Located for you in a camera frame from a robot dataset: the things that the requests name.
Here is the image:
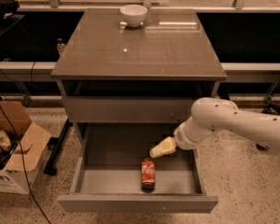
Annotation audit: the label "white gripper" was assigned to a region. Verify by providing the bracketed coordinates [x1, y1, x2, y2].
[149, 118, 209, 158]

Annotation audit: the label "black power cable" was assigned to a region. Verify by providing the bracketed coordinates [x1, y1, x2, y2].
[0, 62, 52, 224]

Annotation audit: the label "small bottle behind cabinet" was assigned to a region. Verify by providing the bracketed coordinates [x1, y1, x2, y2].
[57, 38, 66, 54]

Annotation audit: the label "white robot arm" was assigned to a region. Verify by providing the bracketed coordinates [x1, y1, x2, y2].
[149, 98, 280, 158]

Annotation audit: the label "closed top drawer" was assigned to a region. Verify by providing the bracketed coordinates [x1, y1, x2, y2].
[62, 96, 193, 123]

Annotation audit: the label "open middle drawer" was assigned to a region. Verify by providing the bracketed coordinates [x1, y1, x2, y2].
[57, 122, 219, 214]

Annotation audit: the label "red coke can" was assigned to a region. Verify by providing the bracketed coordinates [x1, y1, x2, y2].
[141, 159, 156, 190]

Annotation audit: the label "grey drawer cabinet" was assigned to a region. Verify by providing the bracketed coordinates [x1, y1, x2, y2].
[51, 8, 226, 139]

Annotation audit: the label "white ceramic bowl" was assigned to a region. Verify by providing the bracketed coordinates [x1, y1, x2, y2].
[119, 5, 147, 27]

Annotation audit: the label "black table leg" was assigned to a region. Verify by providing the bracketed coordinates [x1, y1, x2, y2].
[44, 119, 72, 175]

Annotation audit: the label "cardboard box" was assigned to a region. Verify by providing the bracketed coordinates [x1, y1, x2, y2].
[0, 101, 51, 194]

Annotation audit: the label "chip bags in box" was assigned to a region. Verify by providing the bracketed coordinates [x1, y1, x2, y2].
[0, 130, 16, 170]

